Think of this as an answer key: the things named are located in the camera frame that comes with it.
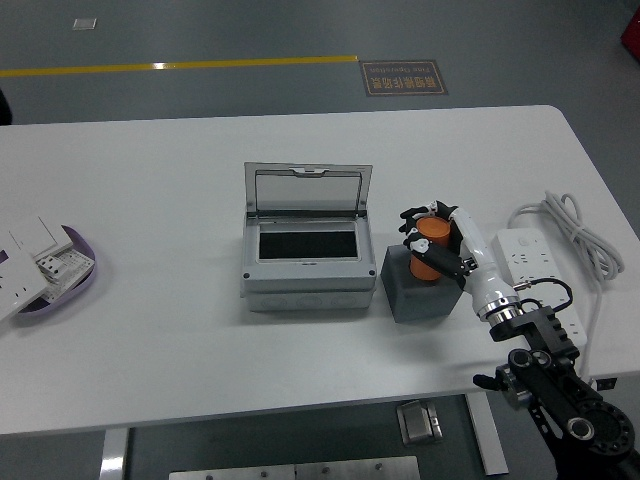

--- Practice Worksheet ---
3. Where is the brown floor sign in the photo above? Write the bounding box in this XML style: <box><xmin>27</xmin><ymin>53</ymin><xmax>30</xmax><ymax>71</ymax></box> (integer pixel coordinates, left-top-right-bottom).
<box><xmin>359</xmin><ymin>59</ymin><xmax>450</xmax><ymax>98</ymax></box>

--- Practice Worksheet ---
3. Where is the metal floor outlet box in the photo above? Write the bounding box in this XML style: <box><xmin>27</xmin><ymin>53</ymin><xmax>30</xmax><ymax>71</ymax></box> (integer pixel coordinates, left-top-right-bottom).
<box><xmin>395</xmin><ymin>399</ymin><xmax>446</xmax><ymax>446</ymax></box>

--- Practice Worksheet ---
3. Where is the grey metal base plate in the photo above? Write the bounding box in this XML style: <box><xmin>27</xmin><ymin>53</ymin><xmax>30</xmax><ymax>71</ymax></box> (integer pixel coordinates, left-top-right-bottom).
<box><xmin>168</xmin><ymin>455</ymin><xmax>422</xmax><ymax>480</ymax></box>

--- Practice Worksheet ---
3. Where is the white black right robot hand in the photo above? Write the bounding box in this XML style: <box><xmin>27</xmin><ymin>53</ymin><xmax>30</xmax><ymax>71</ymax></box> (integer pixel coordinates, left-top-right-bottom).
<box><xmin>398</xmin><ymin>200</ymin><xmax>520</xmax><ymax>315</ymax></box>

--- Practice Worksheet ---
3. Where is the white power strip cable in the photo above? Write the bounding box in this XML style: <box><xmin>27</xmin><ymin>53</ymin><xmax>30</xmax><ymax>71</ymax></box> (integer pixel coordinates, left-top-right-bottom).
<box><xmin>507</xmin><ymin>189</ymin><xmax>627</xmax><ymax>382</ymax></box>

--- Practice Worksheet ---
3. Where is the white perforated panel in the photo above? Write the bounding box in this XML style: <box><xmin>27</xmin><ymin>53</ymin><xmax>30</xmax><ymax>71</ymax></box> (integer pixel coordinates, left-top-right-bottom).
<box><xmin>43</xmin><ymin>248</ymin><xmax>96</xmax><ymax>303</ymax></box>

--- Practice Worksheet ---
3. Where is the white power strip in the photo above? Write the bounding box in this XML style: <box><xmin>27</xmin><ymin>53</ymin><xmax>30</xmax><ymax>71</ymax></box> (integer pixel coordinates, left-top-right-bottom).
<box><xmin>490</xmin><ymin>227</ymin><xmax>589</xmax><ymax>347</ymax></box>

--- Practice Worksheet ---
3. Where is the purple tray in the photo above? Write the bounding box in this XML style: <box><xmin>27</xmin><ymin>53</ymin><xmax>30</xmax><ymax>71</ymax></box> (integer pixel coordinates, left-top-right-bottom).
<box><xmin>13</xmin><ymin>224</ymin><xmax>98</xmax><ymax>317</ymax></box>

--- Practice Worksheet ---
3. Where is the grey cube with round hole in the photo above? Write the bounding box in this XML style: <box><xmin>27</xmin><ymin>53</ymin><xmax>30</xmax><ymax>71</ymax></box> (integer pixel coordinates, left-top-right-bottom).
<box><xmin>380</xmin><ymin>243</ymin><xmax>464</xmax><ymax>324</ymax></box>

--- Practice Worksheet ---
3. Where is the white table leg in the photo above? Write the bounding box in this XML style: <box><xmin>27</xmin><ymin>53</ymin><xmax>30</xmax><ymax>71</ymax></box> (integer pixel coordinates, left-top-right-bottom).
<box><xmin>98</xmin><ymin>428</ymin><xmax>131</xmax><ymax>480</ymax></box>
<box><xmin>464</xmin><ymin>394</ymin><xmax>511</xmax><ymax>477</ymax></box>

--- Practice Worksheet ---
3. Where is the white switch panel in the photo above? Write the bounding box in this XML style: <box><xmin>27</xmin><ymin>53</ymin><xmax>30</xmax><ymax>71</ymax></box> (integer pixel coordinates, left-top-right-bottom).
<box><xmin>6</xmin><ymin>215</ymin><xmax>65</xmax><ymax>257</ymax></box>

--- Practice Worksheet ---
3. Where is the red object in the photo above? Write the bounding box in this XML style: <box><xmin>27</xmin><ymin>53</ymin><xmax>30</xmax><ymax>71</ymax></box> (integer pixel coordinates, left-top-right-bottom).
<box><xmin>619</xmin><ymin>8</ymin><xmax>640</xmax><ymax>52</ymax></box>

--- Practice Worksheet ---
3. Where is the orange cylinder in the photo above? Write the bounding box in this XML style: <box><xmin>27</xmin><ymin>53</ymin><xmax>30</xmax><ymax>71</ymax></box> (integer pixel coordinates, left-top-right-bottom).
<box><xmin>409</xmin><ymin>215</ymin><xmax>454</xmax><ymax>283</ymax></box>

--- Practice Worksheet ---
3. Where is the grey electrical box clear lid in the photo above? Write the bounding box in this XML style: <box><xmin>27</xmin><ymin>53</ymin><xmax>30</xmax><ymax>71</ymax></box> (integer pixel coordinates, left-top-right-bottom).
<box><xmin>240</xmin><ymin>161</ymin><xmax>378</xmax><ymax>315</ymax></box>

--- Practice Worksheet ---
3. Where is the small white socket module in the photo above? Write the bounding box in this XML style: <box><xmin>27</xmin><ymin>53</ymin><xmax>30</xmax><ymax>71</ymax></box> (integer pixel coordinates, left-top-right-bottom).
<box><xmin>33</xmin><ymin>252</ymin><xmax>70</xmax><ymax>282</ymax></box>

